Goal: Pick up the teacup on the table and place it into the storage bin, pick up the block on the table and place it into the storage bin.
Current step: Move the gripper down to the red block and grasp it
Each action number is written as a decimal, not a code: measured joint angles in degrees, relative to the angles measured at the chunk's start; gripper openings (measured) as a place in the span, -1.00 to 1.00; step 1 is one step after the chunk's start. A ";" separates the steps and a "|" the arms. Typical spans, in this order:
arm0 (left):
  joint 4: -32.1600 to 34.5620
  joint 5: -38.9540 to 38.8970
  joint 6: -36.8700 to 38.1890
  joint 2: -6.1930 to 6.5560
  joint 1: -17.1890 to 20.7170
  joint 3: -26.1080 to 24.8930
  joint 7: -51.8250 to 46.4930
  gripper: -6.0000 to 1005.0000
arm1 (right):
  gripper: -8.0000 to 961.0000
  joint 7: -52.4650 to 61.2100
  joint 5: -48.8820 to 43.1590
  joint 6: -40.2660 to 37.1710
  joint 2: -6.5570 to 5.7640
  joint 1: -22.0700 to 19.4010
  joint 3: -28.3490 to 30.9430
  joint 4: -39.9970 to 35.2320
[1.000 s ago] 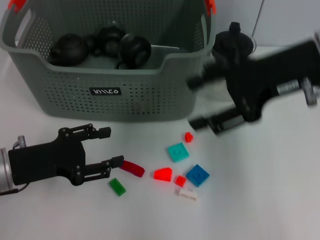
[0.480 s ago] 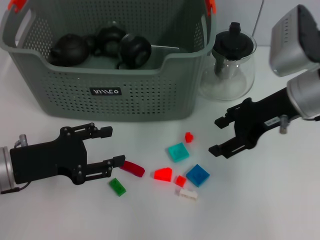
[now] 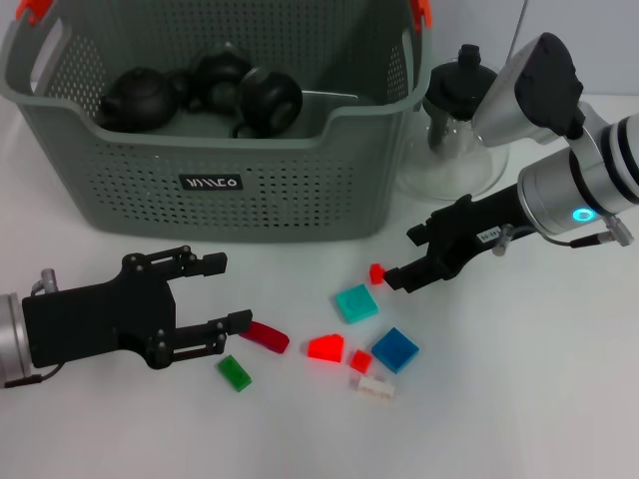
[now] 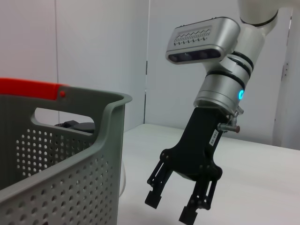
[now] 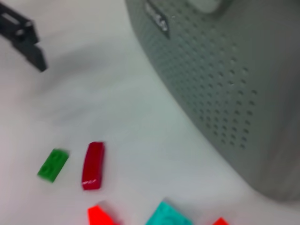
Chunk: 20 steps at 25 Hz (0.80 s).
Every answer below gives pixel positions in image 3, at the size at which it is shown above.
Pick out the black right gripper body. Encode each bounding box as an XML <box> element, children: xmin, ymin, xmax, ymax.
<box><xmin>426</xmin><ymin>184</ymin><xmax>533</xmax><ymax>283</ymax></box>

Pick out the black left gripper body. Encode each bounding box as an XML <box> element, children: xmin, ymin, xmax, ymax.
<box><xmin>22</xmin><ymin>251</ymin><xmax>180</xmax><ymax>370</ymax></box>

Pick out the blue square plate brick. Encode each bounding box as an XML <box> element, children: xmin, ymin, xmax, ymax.
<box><xmin>370</xmin><ymin>326</ymin><xmax>420</xmax><ymax>374</ymax></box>

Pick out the glass teacup with black sleeve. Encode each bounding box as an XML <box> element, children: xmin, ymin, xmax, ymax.
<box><xmin>230</xmin><ymin>67</ymin><xmax>305</xmax><ymax>141</ymax></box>
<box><xmin>187</xmin><ymin>42</ymin><xmax>254</xmax><ymax>119</ymax></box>

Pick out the grey-green perforated storage bin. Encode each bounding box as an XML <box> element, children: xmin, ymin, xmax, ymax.
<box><xmin>0</xmin><ymin>0</ymin><xmax>431</xmax><ymax>244</ymax></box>

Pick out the dark red curved brick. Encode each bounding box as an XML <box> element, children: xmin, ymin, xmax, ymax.
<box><xmin>239</xmin><ymin>321</ymin><xmax>291</xmax><ymax>355</ymax></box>

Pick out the green two-stud brick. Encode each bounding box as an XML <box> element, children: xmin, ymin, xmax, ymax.
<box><xmin>218</xmin><ymin>354</ymin><xmax>254</xmax><ymax>393</ymax></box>

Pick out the teal square plate brick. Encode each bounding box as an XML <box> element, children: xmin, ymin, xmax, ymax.
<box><xmin>332</xmin><ymin>283</ymin><xmax>378</xmax><ymax>325</ymax></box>

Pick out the bright red slope brick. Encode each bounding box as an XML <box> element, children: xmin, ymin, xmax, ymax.
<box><xmin>305</xmin><ymin>333</ymin><xmax>345</xmax><ymax>364</ymax></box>

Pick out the long white brick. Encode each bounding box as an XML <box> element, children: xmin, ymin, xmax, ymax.
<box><xmin>348</xmin><ymin>374</ymin><xmax>399</xmax><ymax>404</ymax></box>

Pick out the glass teapot with black lid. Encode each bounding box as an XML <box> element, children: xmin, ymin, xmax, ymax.
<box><xmin>393</xmin><ymin>43</ymin><xmax>510</xmax><ymax>203</ymax></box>

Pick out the dark clay teapot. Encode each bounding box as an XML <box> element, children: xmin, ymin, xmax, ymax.
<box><xmin>97</xmin><ymin>66</ymin><xmax>194</xmax><ymax>135</ymax></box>

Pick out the right gripper silver cable plug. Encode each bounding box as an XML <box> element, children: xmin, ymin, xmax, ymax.
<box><xmin>491</xmin><ymin>224</ymin><xmax>516</xmax><ymax>256</ymax></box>

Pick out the gripper silver cable plug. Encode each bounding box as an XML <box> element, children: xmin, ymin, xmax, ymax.
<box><xmin>491</xmin><ymin>224</ymin><xmax>516</xmax><ymax>256</ymax></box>
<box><xmin>30</xmin><ymin>267</ymin><xmax>60</xmax><ymax>295</ymax></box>

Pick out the left gripper silver cable plug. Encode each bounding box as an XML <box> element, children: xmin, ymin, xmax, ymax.
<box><xmin>30</xmin><ymin>267</ymin><xmax>60</xmax><ymax>295</ymax></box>

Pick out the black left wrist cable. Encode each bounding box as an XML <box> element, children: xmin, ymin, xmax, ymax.
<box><xmin>3</xmin><ymin>363</ymin><xmax>64</xmax><ymax>389</ymax></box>

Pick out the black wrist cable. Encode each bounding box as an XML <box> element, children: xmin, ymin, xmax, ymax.
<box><xmin>3</xmin><ymin>363</ymin><xmax>64</xmax><ymax>389</ymax></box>
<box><xmin>541</xmin><ymin>229</ymin><xmax>615</xmax><ymax>249</ymax></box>

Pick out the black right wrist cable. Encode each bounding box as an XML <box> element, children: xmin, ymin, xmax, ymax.
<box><xmin>541</xmin><ymin>229</ymin><xmax>615</xmax><ymax>249</ymax></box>

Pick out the right wrist silver cable connector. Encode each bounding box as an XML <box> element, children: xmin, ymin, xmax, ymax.
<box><xmin>601</xmin><ymin>214</ymin><xmax>634</xmax><ymax>246</ymax></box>

